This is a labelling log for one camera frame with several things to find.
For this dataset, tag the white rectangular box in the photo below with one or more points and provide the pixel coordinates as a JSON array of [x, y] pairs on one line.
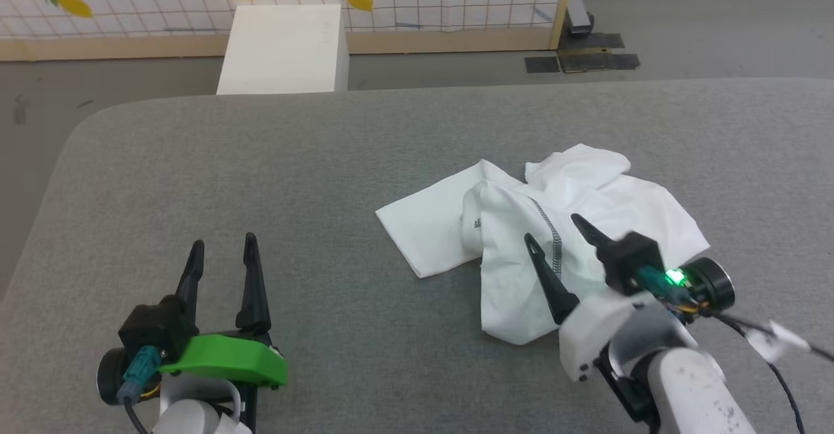
[[280, 49]]

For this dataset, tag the white garment with grey stitching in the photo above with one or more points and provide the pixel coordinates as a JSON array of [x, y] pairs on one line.
[[508, 245]]

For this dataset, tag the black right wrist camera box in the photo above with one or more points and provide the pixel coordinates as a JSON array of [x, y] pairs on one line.
[[632, 258]]

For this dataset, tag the small black floor mat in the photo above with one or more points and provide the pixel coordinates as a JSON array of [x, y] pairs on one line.
[[542, 64]]

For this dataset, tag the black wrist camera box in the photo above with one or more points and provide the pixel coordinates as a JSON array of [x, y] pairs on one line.
[[153, 330], [632, 258]]

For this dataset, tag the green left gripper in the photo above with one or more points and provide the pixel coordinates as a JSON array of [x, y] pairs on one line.
[[228, 356]]

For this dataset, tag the grey metal stand foot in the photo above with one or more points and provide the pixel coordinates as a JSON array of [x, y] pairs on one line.
[[578, 17]]

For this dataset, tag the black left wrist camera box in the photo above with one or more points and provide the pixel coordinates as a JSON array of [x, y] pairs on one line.
[[153, 330]]

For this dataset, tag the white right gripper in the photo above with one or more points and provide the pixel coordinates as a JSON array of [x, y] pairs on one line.
[[593, 330]]

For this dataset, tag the grey upholstered sofa surface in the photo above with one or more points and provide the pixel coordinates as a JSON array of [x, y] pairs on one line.
[[326, 160]]

